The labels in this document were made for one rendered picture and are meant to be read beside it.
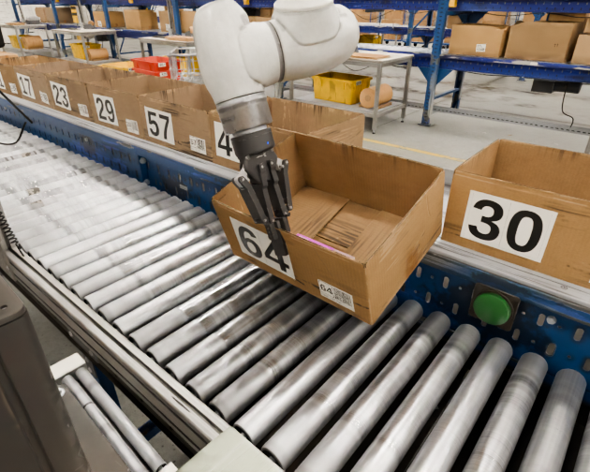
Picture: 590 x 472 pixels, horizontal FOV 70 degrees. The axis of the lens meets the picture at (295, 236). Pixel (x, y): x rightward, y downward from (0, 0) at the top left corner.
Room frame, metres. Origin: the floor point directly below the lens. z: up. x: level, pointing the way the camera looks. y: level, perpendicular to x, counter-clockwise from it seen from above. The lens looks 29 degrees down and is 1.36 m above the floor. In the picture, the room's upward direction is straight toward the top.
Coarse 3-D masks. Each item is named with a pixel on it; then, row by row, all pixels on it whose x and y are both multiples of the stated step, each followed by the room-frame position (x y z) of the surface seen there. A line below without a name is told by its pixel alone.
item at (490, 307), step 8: (480, 296) 0.68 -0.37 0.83; (488, 296) 0.67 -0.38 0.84; (496, 296) 0.66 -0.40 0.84; (480, 304) 0.67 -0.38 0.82; (488, 304) 0.66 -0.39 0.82; (496, 304) 0.66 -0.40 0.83; (504, 304) 0.65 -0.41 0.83; (480, 312) 0.67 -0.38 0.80; (488, 312) 0.66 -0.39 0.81; (496, 312) 0.65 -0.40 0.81; (504, 312) 0.65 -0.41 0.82; (488, 320) 0.66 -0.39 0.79; (496, 320) 0.65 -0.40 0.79; (504, 320) 0.64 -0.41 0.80
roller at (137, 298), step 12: (216, 252) 0.98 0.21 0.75; (228, 252) 1.00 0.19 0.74; (192, 264) 0.92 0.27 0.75; (204, 264) 0.94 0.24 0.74; (168, 276) 0.87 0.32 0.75; (180, 276) 0.88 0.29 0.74; (192, 276) 0.90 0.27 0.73; (144, 288) 0.82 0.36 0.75; (156, 288) 0.83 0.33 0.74; (168, 288) 0.84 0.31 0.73; (120, 300) 0.77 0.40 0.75; (132, 300) 0.78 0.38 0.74; (144, 300) 0.79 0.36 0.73; (108, 312) 0.74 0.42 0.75; (120, 312) 0.75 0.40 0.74
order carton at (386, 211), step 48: (288, 144) 1.01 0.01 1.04; (336, 144) 0.95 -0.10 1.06; (336, 192) 0.99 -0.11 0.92; (384, 192) 0.89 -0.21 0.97; (432, 192) 0.74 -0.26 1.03; (288, 240) 0.68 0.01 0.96; (336, 240) 0.84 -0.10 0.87; (384, 240) 0.62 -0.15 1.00; (432, 240) 0.78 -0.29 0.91; (384, 288) 0.63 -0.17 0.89
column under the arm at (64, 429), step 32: (0, 288) 0.38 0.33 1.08; (0, 320) 0.33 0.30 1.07; (0, 352) 0.32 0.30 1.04; (32, 352) 0.34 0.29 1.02; (0, 384) 0.31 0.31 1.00; (32, 384) 0.33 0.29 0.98; (64, 384) 0.52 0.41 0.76; (0, 416) 0.30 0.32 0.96; (32, 416) 0.32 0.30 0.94; (64, 416) 0.34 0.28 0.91; (0, 448) 0.29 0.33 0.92; (32, 448) 0.31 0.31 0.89; (64, 448) 0.33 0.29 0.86; (96, 448) 0.40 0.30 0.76
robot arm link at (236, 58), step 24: (216, 24) 0.74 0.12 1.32; (240, 24) 0.75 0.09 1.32; (264, 24) 0.78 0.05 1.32; (216, 48) 0.73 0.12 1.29; (240, 48) 0.74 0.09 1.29; (264, 48) 0.75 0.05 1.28; (216, 72) 0.73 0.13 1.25; (240, 72) 0.73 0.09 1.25; (264, 72) 0.75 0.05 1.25; (216, 96) 0.73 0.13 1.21; (240, 96) 0.73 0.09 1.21
